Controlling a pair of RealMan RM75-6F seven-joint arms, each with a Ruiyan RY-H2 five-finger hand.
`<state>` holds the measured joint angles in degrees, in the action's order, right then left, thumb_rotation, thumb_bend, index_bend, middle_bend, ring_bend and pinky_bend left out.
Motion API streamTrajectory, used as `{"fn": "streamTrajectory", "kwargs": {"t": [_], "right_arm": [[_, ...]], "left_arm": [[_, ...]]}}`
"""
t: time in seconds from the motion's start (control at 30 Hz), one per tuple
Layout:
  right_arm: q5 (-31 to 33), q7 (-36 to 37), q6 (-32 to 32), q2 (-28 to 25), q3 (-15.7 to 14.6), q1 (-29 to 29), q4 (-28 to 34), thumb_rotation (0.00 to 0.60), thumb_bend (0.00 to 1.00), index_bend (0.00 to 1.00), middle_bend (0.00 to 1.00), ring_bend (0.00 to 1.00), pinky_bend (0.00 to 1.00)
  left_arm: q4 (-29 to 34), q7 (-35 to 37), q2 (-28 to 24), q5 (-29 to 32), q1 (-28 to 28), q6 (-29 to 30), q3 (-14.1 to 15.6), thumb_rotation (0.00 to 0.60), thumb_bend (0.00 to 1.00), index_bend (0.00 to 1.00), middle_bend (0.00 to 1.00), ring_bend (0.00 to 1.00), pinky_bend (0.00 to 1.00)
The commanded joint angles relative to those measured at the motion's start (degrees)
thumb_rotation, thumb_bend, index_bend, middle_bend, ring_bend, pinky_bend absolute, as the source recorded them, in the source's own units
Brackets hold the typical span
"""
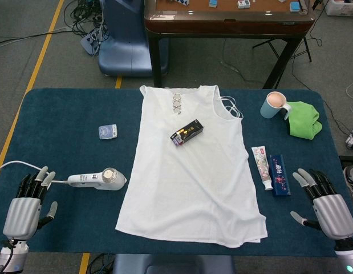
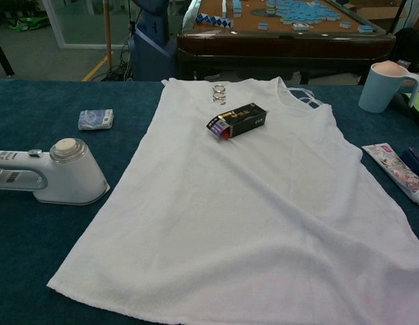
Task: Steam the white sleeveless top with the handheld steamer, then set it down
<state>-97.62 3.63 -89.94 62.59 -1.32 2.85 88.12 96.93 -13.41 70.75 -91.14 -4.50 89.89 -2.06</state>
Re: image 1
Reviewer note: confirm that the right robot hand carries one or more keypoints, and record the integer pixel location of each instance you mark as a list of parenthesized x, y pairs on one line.
[(333, 212)]

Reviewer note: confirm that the green cloth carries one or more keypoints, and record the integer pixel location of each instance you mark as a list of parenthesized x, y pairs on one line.
[(304, 120)]

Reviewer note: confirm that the floral toothpaste tube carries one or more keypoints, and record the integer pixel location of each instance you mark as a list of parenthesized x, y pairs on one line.
[(261, 165)]

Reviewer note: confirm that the white storage bin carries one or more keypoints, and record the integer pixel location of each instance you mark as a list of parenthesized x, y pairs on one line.
[(341, 7)]

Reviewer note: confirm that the blue machine base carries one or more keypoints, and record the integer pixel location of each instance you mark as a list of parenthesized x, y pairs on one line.
[(122, 51)]

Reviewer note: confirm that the blue tissue packet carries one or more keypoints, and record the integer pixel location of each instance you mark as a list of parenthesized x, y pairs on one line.
[(107, 132)]

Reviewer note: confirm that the white power strip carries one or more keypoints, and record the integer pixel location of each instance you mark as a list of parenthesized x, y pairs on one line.
[(89, 42)]

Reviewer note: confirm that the blue white snake puzzle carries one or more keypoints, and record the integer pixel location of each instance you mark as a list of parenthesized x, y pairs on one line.
[(180, 1)]

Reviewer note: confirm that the white sleeveless shirt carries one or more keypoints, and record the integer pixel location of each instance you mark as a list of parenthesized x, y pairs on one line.
[(193, 185)]

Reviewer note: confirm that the blue mahjong tile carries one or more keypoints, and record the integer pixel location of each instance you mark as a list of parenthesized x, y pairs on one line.
[(294, 7), (212, 3)]

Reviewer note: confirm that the white handheld device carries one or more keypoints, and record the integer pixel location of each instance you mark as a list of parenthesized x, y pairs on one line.
[(90, 181)]

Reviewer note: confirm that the grey device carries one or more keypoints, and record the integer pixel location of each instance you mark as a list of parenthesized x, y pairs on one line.
[(352, 140)]

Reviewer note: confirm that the white faced mahjong tile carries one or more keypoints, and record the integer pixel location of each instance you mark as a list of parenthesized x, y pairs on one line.
[(242, 3)]

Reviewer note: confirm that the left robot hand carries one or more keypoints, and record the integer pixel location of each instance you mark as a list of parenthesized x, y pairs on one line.
[(23, 212)]

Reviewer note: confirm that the light blue mug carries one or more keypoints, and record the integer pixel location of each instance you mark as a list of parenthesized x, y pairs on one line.
[(268, 109)]

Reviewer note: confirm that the black cardboard box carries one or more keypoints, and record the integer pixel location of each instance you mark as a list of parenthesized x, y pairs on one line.
[(187, 132)]

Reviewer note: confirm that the dark blue toothpaste box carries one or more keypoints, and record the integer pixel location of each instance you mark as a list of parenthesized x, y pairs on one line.
[(280, 177)]

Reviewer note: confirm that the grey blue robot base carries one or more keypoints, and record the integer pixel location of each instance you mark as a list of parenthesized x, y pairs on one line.
[(170, 265)]

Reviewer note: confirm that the brown mahjong table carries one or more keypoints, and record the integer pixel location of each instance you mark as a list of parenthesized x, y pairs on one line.
[(222, 28)]

